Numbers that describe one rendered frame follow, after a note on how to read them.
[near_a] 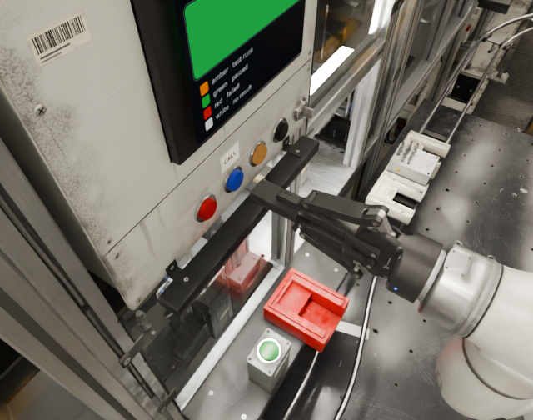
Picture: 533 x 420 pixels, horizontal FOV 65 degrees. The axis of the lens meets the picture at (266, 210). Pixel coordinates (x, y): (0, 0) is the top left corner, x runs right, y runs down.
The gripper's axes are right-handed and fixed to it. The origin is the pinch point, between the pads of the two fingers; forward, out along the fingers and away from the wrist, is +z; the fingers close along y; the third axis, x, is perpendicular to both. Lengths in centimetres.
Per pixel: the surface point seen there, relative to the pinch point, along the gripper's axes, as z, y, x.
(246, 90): 5.3, 13.9, -1.3
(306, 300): -1.6, -47.2, -12.1
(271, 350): -2.8, -38.7, 4.8
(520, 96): -34, -140, -277
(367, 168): 9, -67, -78
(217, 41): 5.3, 21.7, 2.9
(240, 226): 4.3, -5.7, 2.9
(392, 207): -7, -54, -55
